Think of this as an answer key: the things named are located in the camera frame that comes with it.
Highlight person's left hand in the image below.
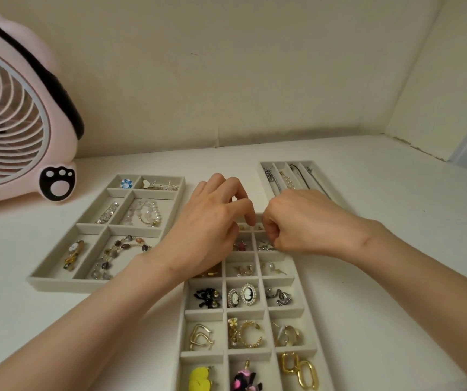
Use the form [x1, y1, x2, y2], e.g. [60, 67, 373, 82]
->
[151, 173, 257, 281]

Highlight person's right hand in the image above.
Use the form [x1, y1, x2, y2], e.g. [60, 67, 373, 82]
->
[262, 188, 385, 265]

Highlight silver necklace pink charm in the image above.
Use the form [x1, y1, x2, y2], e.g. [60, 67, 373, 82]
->
[306, 166, 332, 199]

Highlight brown cord necklace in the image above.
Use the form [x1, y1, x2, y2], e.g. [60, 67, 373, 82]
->
[289, 163, 312, 190]

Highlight white pearl bead bracelet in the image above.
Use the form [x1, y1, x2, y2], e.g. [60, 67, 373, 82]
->
[123, 199, 163, 228]

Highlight pearl drop earring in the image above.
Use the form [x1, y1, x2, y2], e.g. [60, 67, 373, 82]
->
[262, 261, 288, 276]

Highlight black bow earrings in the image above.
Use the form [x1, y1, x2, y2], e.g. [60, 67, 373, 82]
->
[194, 287, 222, 310]

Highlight grey necklace tray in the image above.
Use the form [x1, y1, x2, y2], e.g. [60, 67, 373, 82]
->
[259, 160, 354, 212]

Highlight silver chain necklace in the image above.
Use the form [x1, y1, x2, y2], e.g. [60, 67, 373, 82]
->
[264, 168, 281, 190]

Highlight silver snake earring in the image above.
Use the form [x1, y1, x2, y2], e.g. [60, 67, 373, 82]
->
[265, 287, 293, 307]

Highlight grey earring grid tray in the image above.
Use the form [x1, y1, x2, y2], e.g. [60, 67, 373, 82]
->
[176, 212, 336, 391]

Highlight brown stone bead bracelet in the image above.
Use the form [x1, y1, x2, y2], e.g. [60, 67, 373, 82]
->
[91, 235, 154, 280]

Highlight gold heart hoop earring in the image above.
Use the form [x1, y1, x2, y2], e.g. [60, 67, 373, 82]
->
[188, 323, 216, 352]

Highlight gold chunky hoop earring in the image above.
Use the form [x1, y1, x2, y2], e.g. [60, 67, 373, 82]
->
[237, 320, 265, 349]

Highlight shiny wide hoop earring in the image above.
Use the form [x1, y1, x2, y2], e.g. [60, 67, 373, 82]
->
[273, 323, 304, 348]

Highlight gold round-faced ring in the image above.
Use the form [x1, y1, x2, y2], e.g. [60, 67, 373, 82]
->
[63, 239, 86, 272]

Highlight gold oval hoop earring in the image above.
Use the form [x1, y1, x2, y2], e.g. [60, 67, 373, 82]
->
[297, 359, 320, 390]
[280, 352, 301, 375]

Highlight pink black bow earring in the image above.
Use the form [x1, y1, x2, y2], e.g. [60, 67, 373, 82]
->
[230, 360, 263, 391]

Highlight grey bracelet tray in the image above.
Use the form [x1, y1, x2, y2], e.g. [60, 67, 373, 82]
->
[27, 173, 186, 294]

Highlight person's left forearm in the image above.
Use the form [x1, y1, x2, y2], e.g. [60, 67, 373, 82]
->
[0, 250, 177, 391]

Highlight person's right forearm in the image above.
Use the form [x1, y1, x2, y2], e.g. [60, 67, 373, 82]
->
[355, 223, 467, 391]

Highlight white table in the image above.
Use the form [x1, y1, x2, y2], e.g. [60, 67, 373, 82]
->
[0, 134, 467, 391]

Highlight pink animal-shaped desk fan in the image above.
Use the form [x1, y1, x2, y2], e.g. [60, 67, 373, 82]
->
[0, 3, 86, 218]

